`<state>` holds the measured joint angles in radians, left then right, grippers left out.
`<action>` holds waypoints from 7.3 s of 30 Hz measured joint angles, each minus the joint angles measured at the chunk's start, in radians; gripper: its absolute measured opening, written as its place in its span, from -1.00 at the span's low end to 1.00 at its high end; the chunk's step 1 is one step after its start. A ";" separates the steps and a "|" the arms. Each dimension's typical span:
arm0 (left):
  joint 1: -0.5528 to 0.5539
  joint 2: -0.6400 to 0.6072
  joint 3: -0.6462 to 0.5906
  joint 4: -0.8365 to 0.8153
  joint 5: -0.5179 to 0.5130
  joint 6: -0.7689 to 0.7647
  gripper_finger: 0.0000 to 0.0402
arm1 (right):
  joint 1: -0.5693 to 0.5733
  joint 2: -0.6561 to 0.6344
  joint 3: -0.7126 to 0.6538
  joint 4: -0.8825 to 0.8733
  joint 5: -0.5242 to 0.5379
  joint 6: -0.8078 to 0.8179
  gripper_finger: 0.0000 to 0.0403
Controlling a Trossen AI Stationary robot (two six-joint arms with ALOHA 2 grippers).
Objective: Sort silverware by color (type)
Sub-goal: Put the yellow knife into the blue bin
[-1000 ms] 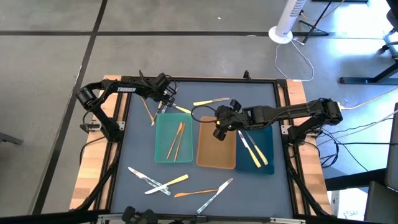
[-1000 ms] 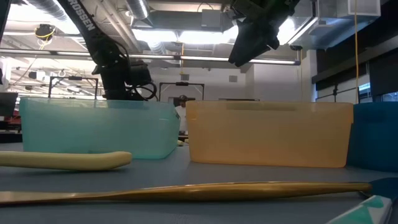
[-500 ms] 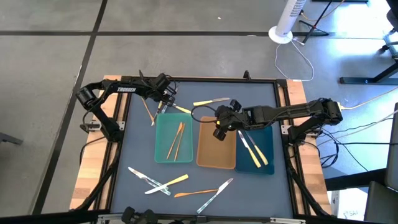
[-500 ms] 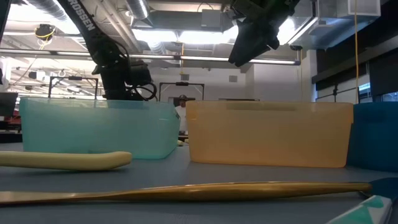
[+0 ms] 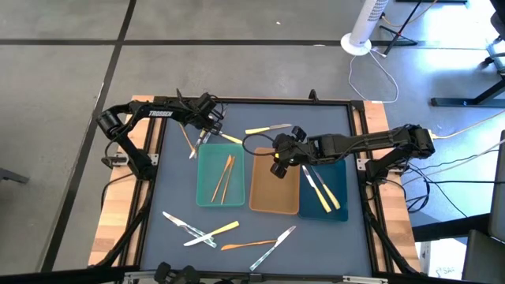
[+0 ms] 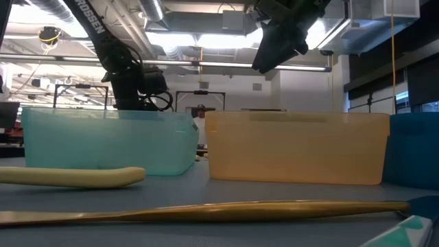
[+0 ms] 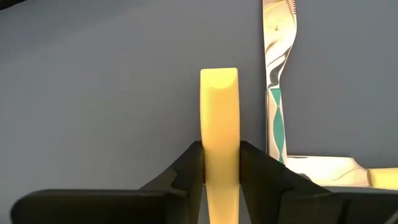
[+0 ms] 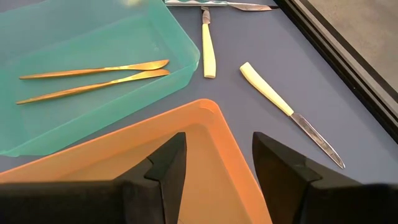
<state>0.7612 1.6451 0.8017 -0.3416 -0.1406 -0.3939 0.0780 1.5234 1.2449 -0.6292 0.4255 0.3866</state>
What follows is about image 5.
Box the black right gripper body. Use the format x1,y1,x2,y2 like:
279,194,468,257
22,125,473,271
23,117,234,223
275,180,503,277
269,125,315,180

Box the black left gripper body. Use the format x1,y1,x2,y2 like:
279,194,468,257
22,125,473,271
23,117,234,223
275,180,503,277
185,92,225,130

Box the cream-handled table knife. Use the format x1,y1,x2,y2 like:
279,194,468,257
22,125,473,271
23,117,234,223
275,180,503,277
310,164,342,211
188,129,208,161
182,219,241,248
244,122,294,136
218,132,245,145
301,164,333,215

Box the orange plastic bin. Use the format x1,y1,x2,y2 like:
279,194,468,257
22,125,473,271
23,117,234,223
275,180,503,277
249,147,301,216

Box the teal plastic bin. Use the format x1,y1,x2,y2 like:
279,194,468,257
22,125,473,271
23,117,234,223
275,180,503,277
196,143,246,208

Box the blue plastic bin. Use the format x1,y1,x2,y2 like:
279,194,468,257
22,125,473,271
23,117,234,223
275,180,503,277
298,157,350,222

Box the grey-blue table mat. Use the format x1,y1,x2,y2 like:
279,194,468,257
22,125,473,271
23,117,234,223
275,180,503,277
140,101,374,277

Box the white tower fan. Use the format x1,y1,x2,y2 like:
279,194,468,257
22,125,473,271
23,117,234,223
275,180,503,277
340,0,391,57

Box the black tripod stand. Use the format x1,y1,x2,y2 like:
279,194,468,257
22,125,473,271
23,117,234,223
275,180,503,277
377,0,423,56

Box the black desk foot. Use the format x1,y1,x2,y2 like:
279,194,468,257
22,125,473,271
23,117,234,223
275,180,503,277
429,77,505,108
412,212,492,242

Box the white cardboard box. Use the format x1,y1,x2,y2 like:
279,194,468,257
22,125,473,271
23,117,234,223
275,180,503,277
419,239,469,282

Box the dark furniture leg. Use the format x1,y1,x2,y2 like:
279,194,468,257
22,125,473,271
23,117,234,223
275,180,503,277
0,166,31,185

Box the grey chair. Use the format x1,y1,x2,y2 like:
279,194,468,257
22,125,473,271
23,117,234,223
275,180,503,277
461,129,505,284

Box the black support beam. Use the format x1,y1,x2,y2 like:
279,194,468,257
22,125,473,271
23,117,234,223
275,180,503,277
0,264,505,284

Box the office chair base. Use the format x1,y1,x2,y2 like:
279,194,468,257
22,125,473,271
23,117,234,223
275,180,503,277
481,34,505,77

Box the black aluminium table frame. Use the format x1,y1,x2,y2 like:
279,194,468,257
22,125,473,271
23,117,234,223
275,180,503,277
118,88,398,277

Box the white fan cable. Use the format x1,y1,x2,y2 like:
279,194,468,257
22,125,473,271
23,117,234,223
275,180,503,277
347,49,400,105

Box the black cable conduit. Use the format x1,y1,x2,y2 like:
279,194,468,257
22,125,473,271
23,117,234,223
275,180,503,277
362,189,421,275
92,185,155,269

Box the silver metal bracket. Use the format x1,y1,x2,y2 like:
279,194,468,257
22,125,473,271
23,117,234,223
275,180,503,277
342,275,390,284
124,270,157,283

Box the black leader arm handle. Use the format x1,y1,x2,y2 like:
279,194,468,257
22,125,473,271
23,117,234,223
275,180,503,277
153,260,201,284

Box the yellow power cable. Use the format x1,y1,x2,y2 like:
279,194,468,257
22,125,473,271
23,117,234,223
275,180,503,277
432,109,505,141

